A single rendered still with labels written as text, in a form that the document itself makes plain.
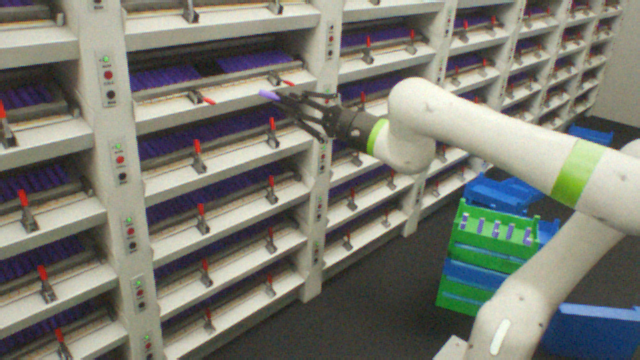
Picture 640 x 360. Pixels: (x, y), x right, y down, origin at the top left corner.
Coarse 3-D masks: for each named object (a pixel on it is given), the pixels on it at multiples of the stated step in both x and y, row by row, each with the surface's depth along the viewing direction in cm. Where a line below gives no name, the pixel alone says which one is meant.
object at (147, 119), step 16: (176, 48) 130; (192, 48) 134; (208, 48) 138; (288, 48) 155; (192, 64) 134; (304, 64) 150; (320, 64) 147; (304, 80) 147; (208, 96) 127; (224, 96) 129; (240, 96) 131; (256, 96) 136; (144, 112) 114; (160, 112) 116; (176, 112) 118; (192, 112) 122; (208, 112) 126; (224, 112) 131; (144, 128) 114; (160, 128) 118
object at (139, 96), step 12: (240, 72) 135; (252, 72) 137; (264, 72) 140; (276, 72) 143; (180, 84) 122; (192, 84) 124; (204, 84) 126; (216, 84) 130; (240, 84) 133; (132, 96) 113; (144, 96) 115; (156, 96) 118
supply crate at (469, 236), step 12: (456, 216) 186; (468, 216) 196; (480, 216) 194; (492, 216) 192; (504, 216) 190; (456, 228) 178; (468, 228) 188; (492, 228) 189; (504, 228) 190; (516, 228) 190; (456, 240) 180; (468, 240) 179; (480, 240) 177; (492, 240) 175; (504, 240) 173; (516, 240) 183; (504, 252) 175; (516, 252) 173; (528, 252) 172
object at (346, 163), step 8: (336, 144) 190; (344, 144) 191; (336, 152) 186; (344, 152) 187; (352, 152) 191; (360, 152) 194; (336, 160) 185; (344, 160) 186; (352, 160) 188; (360, 160) 187; (368, 160) 192; (376, 160) 194; (336, 168) 182; (344, 168) 184; (352, 168) 185; (360, 168) 187; (368, 168) 193; (336, 176) 179; (344, 176) 181; (352, 176) 187; (336, 184) 181
